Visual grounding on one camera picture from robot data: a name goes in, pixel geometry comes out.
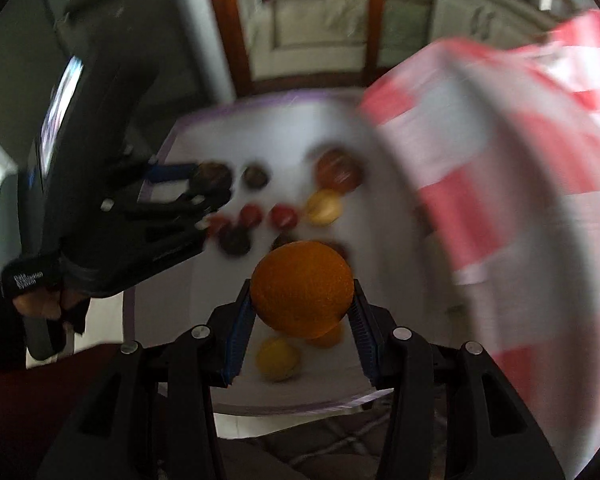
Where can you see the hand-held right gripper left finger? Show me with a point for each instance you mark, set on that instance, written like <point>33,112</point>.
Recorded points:
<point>237,340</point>

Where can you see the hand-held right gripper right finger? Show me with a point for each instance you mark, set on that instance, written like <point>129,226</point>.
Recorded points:
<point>362,335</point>

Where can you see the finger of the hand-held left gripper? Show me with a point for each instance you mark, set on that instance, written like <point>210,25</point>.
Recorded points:
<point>180,207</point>
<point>172,171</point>

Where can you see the orange tangerine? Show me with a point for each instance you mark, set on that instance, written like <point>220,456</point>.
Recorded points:
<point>300,285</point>
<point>327,338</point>

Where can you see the dark brown round fruit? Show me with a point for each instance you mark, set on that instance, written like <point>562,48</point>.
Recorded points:
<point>255,176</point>
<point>211,176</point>

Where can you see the red tomato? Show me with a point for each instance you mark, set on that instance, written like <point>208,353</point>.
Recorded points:
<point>284,216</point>
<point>219,224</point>
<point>250,215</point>

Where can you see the yellow lemon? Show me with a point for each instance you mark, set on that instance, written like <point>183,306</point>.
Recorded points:
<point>278,358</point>

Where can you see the small dark wrinkled fruit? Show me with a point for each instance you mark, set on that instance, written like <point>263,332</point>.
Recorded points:
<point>235,241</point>

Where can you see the white box with purple rim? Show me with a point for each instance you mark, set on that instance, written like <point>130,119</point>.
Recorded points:
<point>280,135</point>

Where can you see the yellow round fruit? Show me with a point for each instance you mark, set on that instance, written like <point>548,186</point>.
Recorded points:
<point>324,207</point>

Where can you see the dark red apple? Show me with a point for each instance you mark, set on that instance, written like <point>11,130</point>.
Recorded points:
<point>337,170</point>

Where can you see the person's left hand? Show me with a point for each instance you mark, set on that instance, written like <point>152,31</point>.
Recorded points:
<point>40,305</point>

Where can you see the grey patterned rug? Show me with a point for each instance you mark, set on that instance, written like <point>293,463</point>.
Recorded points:
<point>305,440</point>

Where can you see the dark grey appliance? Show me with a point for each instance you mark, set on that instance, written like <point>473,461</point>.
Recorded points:
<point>170,35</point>

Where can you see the red white checked tablecloth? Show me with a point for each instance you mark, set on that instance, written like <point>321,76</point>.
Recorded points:
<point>505,160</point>

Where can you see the white cabinet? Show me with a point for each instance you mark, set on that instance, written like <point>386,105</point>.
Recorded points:
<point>455,20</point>

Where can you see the wooden door frame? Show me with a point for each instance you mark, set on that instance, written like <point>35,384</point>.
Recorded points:
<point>225,25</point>

